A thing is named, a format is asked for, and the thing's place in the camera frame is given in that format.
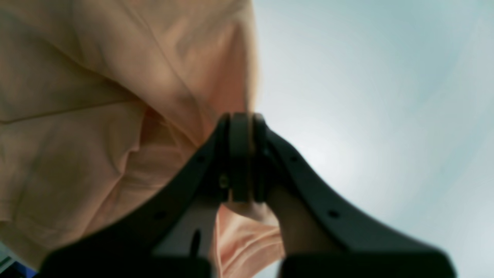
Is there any peach t-shirt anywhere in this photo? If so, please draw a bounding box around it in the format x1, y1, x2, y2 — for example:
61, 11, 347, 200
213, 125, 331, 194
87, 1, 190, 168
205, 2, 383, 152
0, 0, 286, 278

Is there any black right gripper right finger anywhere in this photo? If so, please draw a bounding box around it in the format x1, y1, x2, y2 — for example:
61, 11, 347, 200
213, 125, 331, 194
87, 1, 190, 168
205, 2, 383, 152
253, 114, 457, 278

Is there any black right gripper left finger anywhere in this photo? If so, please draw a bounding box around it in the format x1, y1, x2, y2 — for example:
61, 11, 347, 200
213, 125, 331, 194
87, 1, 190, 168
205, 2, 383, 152
37, 113, 252, 278

